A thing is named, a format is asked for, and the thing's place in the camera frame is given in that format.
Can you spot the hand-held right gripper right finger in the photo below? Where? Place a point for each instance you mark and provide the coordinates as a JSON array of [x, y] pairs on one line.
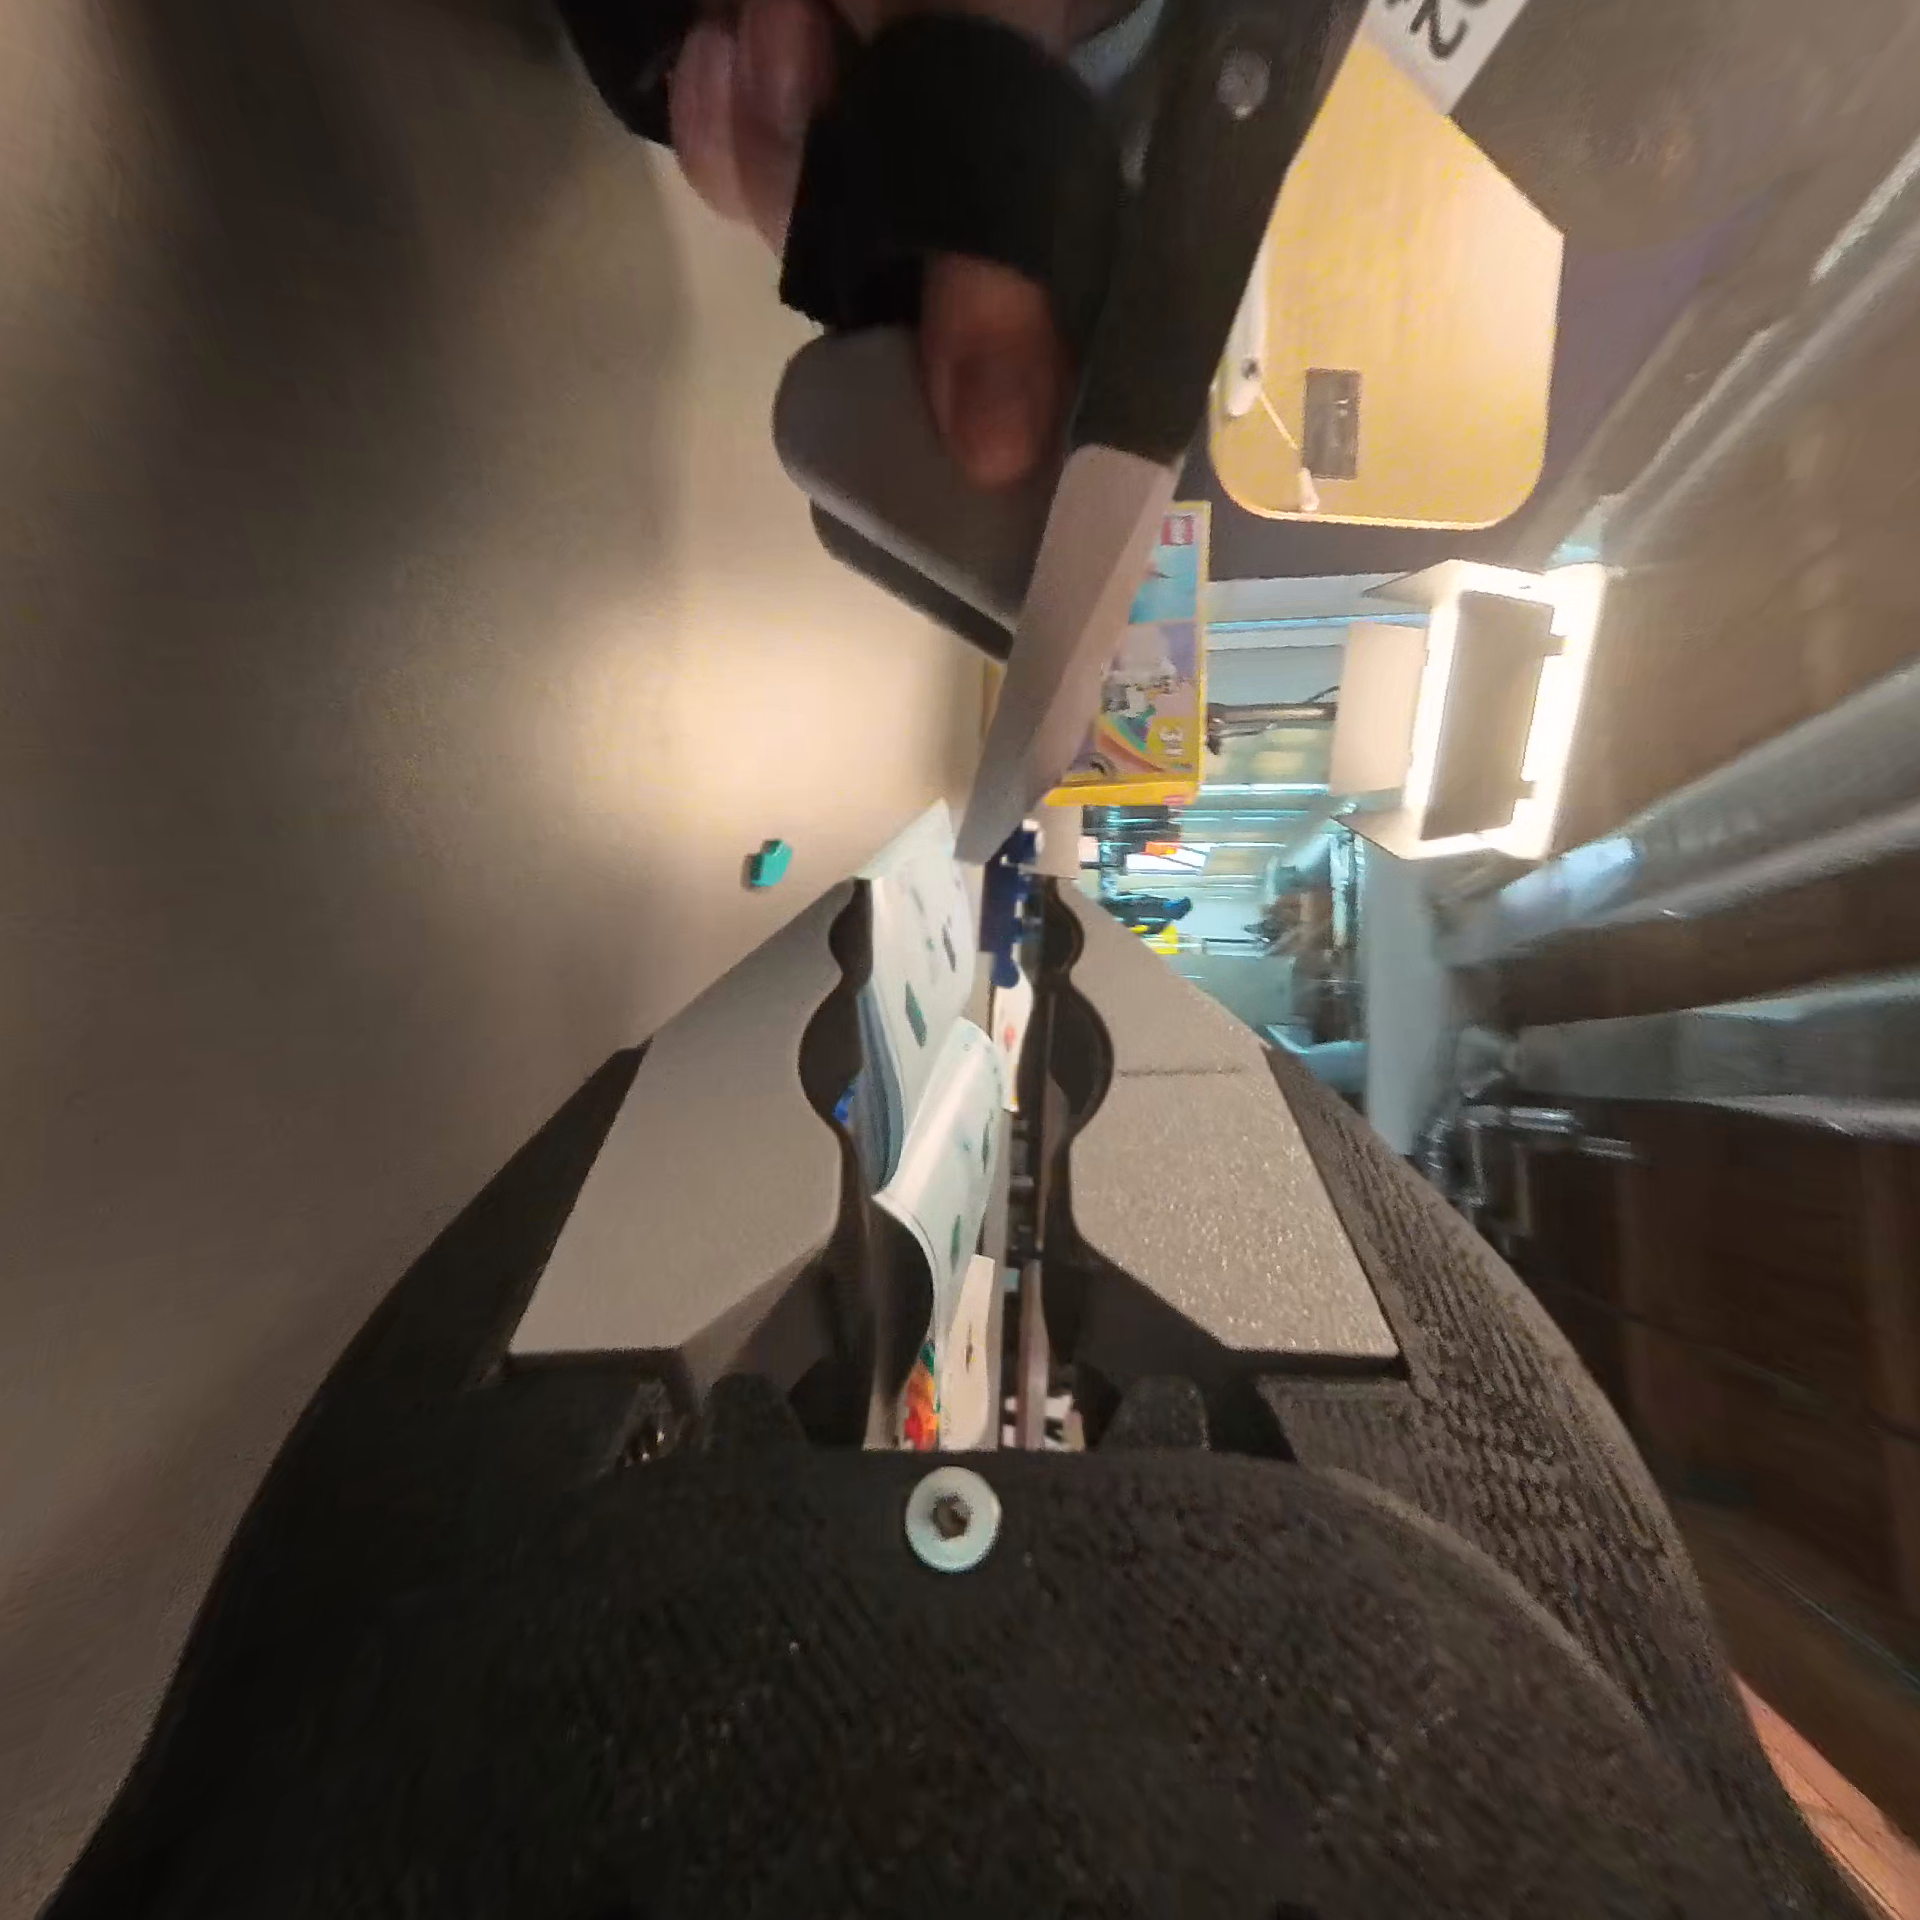
[[1229, 1216]]

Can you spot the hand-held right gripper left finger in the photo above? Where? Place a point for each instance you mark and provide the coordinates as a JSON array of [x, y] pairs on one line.
[[691, 1186]]

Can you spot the brown wooden cabinet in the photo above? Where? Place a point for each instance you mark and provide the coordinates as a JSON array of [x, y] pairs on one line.
[[1725, 1273]]

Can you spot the open lego instruction booklet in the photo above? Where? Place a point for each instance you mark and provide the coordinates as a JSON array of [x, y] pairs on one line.
[[940, 961]]

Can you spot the yellow lego set box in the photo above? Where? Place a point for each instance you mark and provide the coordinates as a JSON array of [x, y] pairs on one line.
[[1165, 672]]

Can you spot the light wooden panel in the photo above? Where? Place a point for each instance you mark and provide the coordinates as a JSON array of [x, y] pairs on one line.
[[1397, 331]]

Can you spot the tiny teal lego piece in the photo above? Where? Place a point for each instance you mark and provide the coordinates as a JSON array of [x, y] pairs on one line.
[[770, 864]]

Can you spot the pile of colourful lego pieces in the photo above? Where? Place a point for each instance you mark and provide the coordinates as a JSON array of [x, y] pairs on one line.
[[918, 1394]]

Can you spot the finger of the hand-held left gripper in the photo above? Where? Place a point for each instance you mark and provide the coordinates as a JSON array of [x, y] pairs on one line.
[[1071, 632]]

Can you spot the small blue lego piece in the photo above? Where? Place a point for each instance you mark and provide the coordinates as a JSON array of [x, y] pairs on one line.
[[1006, 899]]

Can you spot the person's left hand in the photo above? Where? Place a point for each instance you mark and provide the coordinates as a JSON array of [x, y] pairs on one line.
[[998, 376]]

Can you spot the white ceiling light fixture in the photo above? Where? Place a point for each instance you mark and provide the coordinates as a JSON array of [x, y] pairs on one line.
[[1483, 707]]

